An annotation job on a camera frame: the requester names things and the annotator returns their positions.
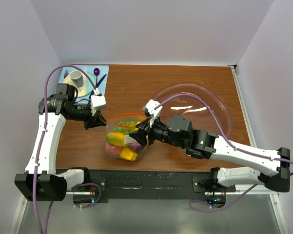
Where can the dark blue plastic knife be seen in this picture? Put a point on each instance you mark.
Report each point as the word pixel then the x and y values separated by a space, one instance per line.
pixel 98 83

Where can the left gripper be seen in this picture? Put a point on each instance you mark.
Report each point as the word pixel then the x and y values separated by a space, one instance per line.
pixel 96 121

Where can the grey cup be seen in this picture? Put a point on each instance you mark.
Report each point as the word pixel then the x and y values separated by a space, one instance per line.
pixel 76 77

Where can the purple plastic spoon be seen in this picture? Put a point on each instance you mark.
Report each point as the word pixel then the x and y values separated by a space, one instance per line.
pixel 96 72

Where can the clear zip top bag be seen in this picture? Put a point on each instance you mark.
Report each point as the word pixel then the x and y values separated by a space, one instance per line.
pixel 121 139

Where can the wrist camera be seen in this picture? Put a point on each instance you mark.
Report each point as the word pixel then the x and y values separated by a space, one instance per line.
pixel 97 101
pixel 152 110

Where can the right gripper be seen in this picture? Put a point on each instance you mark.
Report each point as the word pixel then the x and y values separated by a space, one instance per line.
pixel 141 135

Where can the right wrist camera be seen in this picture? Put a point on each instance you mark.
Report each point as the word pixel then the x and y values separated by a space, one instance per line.
pixel 152 110

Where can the large clear plastic bowl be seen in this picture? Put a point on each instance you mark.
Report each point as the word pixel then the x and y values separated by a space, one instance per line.
pixel 193 110

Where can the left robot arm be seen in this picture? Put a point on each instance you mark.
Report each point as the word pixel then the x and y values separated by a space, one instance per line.
pixel 40 181

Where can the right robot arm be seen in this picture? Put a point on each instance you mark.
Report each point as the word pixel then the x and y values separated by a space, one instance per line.
pixel 270 168

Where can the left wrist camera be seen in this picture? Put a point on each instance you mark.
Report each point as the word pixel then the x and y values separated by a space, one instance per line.
pixel 97 101

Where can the dark blue plastic fork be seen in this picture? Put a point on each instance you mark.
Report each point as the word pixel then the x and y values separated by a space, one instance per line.
pixel 66 73

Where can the beige and green plate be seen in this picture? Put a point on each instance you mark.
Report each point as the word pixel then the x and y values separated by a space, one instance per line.
pixel 86 89

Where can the aluminium rail frame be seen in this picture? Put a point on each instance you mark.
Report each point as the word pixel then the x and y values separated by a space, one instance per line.
pixel 215 199

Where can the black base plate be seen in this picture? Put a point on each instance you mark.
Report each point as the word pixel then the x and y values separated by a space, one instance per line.
pixel 133 184

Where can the purple fake eggplant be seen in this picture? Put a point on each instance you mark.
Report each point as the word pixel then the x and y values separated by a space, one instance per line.
pixel 136 147

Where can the green fake grapes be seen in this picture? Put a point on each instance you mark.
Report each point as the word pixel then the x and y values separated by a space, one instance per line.
pixel 125 127

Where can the fake peach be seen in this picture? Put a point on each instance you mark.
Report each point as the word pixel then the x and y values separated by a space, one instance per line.
pixel 112 150

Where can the blue checked placemat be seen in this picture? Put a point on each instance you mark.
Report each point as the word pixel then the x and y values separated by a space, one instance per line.
pixel 88 69

